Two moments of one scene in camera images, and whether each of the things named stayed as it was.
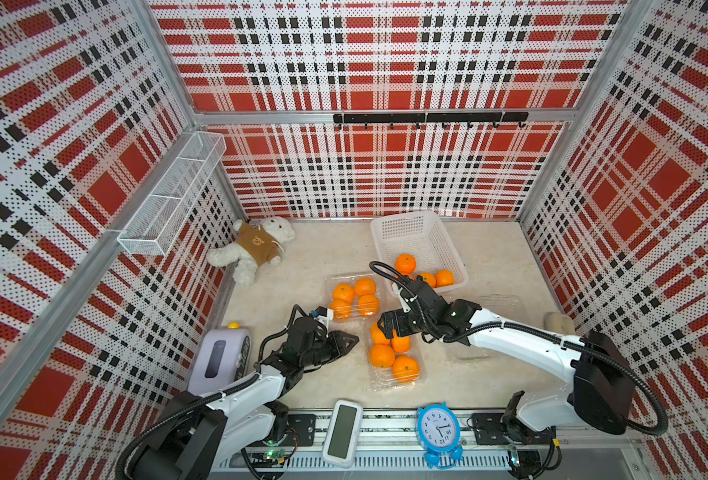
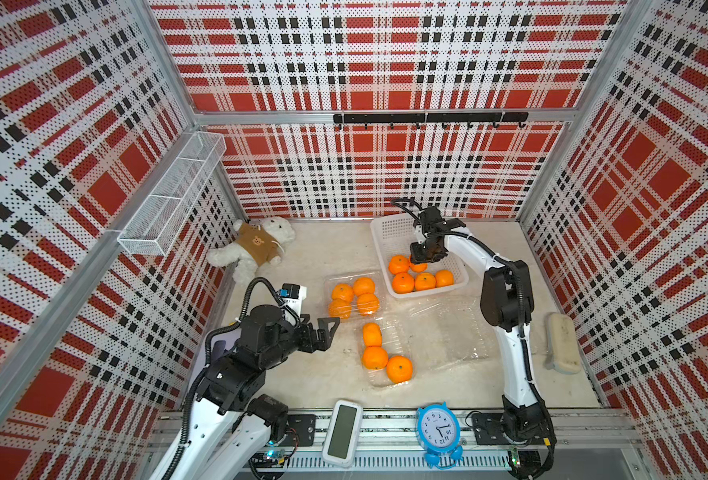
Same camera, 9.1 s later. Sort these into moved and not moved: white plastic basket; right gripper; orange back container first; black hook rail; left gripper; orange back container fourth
Moved: left gripper; right gripper
Not moved: orange back container first; orange back container fourth; white plastic basket; black hook rail
